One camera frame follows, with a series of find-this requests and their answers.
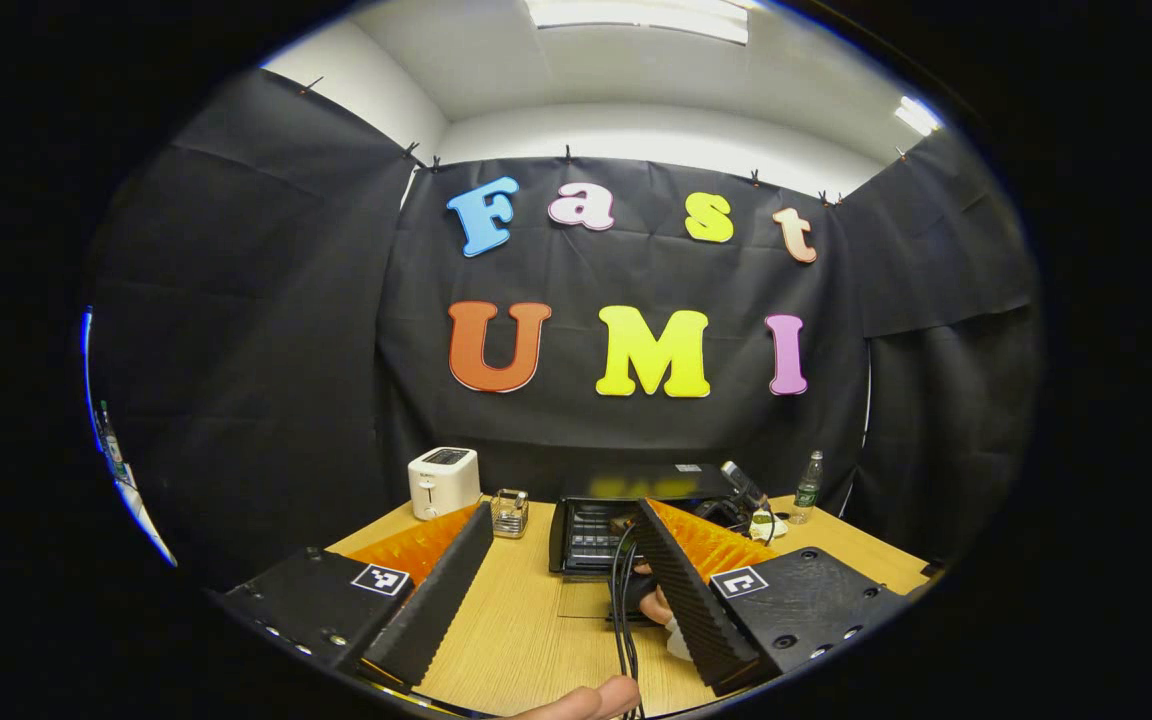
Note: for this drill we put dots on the black electric oven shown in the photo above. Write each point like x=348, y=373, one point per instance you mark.
x=586, y=540

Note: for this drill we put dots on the small ceiling light panel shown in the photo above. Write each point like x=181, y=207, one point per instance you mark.
x=918, y=115

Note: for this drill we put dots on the large ceiling light panel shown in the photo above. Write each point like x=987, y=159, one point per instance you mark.
x=641, y=15

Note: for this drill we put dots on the grey oblong object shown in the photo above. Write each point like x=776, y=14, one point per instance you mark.
x=741, y=483

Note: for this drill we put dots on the black backdrop cloth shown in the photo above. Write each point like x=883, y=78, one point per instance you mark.
x=636, y=280

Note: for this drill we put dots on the clear plastic water bottle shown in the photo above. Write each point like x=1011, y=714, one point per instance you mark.
x=807, y=490

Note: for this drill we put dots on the clear glass container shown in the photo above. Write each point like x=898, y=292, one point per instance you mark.
x=510, y=515

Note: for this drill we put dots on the white toaster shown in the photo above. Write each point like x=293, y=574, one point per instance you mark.
x=444, y=485

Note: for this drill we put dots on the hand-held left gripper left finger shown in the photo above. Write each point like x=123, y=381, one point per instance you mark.
x=436, y=600

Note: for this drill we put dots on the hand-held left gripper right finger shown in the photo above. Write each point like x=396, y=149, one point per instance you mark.
x=701, y=615

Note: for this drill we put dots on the row of black cloth clips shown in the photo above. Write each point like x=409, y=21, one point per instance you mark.
x=568, y=155

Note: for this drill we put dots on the small white object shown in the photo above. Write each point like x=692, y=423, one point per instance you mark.
x=766, y=527

